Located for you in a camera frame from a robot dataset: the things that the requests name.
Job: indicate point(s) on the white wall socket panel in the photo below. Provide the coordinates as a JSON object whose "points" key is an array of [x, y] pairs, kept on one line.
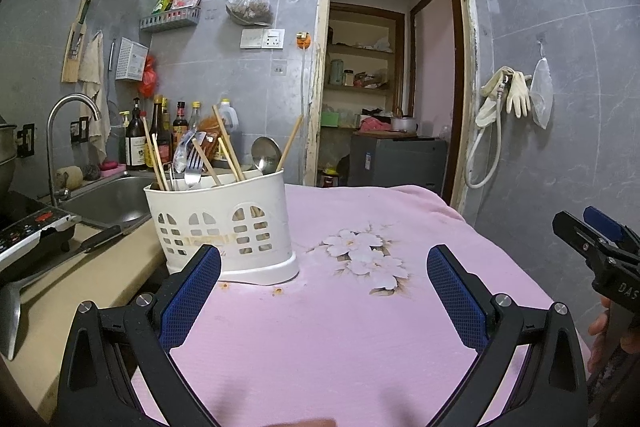
{"points": [[262, 39]]}

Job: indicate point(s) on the loofah sponge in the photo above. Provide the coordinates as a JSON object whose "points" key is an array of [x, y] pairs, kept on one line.
{"points": [[69, 178]]}

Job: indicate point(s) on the small steel pot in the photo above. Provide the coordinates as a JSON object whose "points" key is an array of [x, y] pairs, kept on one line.
{"points": [[404, 123]]}

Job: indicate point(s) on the clear glass bottle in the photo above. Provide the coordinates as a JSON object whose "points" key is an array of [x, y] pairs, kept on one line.
{"points": [[195, 117]]}

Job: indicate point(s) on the white plastic utensil holder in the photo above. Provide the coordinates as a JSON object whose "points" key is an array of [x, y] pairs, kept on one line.
{"points": [[215, 207]]}

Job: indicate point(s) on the clear hanging plastic bag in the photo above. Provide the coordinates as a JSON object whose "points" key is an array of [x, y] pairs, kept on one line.
{"points": [[541, 92]]}

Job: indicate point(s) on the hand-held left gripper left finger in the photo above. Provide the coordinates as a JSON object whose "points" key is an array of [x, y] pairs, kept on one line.
{"points": [[192, 292]]}

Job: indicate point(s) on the wooden knife block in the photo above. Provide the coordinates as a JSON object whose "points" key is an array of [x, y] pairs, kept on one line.
{"points": [[72, 67]]}

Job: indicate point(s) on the dark soy sauce bottle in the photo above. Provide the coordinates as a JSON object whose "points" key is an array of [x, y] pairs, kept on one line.
{"points": [[166, 127], [156, 122]]}

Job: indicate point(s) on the steel fork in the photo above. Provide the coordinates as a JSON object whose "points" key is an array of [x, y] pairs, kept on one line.
{"points": [[192, 174]]}

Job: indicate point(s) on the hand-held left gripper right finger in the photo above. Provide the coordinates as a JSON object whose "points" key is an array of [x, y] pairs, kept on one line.
{"points": [[455, 297]]}

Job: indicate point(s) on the black induction cooker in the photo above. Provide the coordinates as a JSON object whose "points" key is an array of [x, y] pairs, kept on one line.
{"points": [[25, 227]]}

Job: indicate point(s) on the green thermos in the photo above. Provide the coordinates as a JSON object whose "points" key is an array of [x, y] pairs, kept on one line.
{"points": [[336, 72]]}

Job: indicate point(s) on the steel faucet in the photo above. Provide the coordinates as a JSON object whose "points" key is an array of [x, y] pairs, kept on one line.
{"points": [[51, 142]]}

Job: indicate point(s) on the thin metal hanging tool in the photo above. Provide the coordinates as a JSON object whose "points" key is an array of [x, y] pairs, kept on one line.
{"points": [[112, 54]]}

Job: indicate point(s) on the red plastic bag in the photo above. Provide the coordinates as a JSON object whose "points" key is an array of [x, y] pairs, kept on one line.
{"points": [[148, 79]]}

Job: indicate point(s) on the white oil jug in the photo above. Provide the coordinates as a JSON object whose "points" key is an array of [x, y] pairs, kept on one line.
{"points": [[229, 117]]}

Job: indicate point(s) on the cream rubber glove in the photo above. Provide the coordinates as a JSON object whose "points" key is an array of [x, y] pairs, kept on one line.
{"points": [[517, 94], [487, 112]]}

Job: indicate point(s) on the orange food packet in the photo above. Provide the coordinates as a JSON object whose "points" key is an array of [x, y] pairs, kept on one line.
{"points": [[210, 127]]}

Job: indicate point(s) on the black wall socket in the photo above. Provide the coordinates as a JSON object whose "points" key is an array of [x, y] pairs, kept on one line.
{"points": [[79, 130], [26, 140]]}

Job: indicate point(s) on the steel sink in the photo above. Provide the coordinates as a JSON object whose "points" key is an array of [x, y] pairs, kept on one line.
{"points": [[110, 199]]}

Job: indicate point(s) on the clear printed plastic bag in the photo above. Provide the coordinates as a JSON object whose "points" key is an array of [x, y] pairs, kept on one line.
{"points": [[182, 152]]}

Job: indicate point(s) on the small jar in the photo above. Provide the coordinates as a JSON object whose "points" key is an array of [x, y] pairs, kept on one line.
{"points": [[349, 78]]}

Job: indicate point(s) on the person's right hand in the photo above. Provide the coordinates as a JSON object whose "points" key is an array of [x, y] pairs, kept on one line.
{"points": [[597, 327]]}

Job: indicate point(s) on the green box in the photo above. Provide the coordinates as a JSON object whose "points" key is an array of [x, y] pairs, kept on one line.
{"points": [[330, 119]]}

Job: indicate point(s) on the bunch of wooden chopsticks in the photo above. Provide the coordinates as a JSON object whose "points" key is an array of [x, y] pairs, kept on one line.
{"points": [[228, 142]]}

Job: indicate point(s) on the steel cooking pot with lid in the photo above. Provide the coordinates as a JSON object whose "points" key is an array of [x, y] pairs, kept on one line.
{"points": [[6, 162]]}

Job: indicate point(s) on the steel cleaver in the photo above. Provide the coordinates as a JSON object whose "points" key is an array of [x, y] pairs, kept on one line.
{"points": [[86, 7]]}

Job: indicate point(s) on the small yellow-cap bottle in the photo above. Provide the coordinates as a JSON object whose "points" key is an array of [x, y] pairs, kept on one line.
{"points": [[123, 142]]}

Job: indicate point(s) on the pink cloth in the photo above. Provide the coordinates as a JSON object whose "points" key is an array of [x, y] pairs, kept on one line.
{"points": [[375, 125]]}

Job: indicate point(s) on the grey wall shelf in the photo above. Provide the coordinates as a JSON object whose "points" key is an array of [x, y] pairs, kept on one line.
{"points": [[170, 21]]}

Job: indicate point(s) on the small wall fitting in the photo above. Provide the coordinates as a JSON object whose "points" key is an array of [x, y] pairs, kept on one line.
{"points": [[279, 68]]}

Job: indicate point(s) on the white wall box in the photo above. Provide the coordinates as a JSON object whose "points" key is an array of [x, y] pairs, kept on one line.
{"points": [[131, 59]]}

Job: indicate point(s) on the pink soap dish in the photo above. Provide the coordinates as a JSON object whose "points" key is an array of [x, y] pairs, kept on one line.
{"points": [[112, 168]]}

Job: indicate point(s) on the dark bottle red cap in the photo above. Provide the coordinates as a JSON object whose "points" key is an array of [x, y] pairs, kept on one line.
{"points": [[179, 122]]}

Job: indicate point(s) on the grey mini fridge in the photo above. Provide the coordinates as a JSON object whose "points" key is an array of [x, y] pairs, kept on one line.
{"points": [[400, 167]]}

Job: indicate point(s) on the beige dish cloth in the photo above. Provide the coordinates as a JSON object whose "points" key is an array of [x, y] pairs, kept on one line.
{"points": [[95, 72]]}

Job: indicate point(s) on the dark scrubber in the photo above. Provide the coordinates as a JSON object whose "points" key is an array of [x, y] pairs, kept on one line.
{"points": [[91, 172]]}

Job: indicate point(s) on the worn wooden door frame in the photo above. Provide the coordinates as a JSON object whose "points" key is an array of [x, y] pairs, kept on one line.
{"points": [[320, 57]]}

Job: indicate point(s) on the dark pump bottle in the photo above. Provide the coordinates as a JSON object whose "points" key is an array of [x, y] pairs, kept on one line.
{"points": [[136, 142]]}

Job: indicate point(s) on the orange wall hook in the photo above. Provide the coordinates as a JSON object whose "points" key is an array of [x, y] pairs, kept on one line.
{"points": [[303, 41]]}

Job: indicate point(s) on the red label floor bottle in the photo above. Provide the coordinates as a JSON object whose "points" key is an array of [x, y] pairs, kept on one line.
{"points": [[331, 178]]}

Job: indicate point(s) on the pink floral blanket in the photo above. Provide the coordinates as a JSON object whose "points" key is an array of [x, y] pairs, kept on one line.
{"points": [[325, 332]]}

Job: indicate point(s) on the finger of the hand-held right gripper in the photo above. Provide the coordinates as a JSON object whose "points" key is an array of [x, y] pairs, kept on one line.
{"points": [[577, 234], [607, 224]]}

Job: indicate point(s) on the wooden shelf cabinet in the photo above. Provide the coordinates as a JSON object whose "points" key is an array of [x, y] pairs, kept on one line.
{"points": [[362, 49]]}

